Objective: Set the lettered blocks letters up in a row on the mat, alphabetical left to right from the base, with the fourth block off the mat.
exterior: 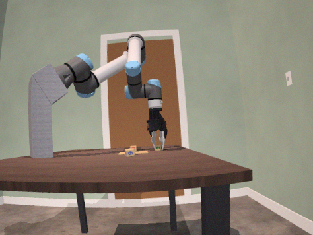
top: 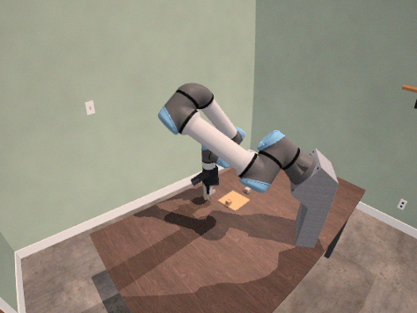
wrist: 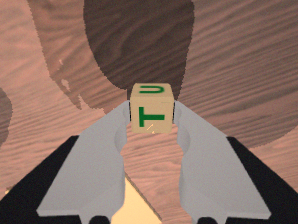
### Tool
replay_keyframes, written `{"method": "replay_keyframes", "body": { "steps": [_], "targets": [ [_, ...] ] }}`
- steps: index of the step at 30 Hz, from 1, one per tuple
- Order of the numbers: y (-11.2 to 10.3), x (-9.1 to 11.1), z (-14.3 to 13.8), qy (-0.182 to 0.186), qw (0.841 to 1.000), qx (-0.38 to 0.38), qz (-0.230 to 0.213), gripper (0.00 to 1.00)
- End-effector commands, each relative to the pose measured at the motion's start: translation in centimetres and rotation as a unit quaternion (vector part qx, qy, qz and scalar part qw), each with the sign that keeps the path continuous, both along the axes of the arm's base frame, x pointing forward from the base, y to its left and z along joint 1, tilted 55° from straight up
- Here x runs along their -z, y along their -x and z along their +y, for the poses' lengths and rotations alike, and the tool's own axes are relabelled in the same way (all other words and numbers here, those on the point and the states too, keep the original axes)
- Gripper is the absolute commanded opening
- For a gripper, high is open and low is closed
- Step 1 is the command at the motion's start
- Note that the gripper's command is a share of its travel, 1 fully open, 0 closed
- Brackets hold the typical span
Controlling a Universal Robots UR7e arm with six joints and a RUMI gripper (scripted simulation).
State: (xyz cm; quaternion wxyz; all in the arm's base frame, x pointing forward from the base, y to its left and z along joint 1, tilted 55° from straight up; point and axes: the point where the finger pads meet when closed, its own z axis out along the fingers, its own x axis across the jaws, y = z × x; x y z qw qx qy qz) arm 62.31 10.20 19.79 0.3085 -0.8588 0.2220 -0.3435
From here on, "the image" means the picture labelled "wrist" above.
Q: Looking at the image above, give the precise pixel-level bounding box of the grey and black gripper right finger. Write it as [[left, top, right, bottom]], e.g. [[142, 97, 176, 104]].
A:
[[172, 100, 298, 224]]

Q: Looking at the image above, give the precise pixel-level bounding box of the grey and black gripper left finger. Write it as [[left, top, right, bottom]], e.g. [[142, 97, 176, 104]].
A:
[[0, 100, 131, 224]]

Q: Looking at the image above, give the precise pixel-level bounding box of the peach mat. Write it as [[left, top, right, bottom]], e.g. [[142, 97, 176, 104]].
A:
[[112, 175, 162, 224]]

